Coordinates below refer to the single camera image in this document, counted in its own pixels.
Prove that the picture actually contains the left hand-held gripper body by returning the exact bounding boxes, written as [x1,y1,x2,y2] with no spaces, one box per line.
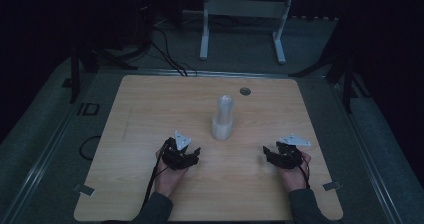
[161,130,198,171]

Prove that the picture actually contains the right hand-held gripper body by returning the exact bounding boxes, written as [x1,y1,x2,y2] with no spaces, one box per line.
[270,133,312,171]

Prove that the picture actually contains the stack of clear plastic cups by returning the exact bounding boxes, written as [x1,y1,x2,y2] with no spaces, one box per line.
[211,94,235,142]

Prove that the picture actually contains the person's right hand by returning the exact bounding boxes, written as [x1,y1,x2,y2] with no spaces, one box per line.
[277,150,313,193]

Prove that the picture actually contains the person's left hand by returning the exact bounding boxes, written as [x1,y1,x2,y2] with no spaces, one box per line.
[154,148,190,199]

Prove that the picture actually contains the grey tape piece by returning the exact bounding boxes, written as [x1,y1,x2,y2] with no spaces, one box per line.
[322,181,343,192]
[73,183,96,197]

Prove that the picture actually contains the black tripod stand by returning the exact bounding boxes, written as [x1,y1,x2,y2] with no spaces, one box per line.
[61,43,139,104]
[288,47,372,116]

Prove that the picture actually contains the white power strip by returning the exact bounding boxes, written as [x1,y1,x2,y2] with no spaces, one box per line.
[291,15,340,22]

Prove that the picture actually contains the dark equipment rack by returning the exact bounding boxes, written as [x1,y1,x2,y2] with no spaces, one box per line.
[109,0,156,52]

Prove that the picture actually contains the white metal stand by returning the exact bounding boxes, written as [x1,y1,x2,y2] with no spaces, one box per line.
[198,0,297,65]

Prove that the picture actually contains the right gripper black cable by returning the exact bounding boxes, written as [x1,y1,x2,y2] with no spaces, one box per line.
[298,155,312,190]

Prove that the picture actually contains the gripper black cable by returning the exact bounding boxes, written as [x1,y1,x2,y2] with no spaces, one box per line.
[141,142,168,212]
[298,155,312,190]

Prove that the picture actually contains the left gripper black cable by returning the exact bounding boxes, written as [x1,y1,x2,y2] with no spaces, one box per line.
[141,142,168,212]

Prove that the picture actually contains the black cable loop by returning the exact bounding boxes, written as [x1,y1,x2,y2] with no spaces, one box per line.
[78,135,102,162]

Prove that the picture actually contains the black floor cables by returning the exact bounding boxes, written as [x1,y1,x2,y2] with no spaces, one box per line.
[146,26,198,77]

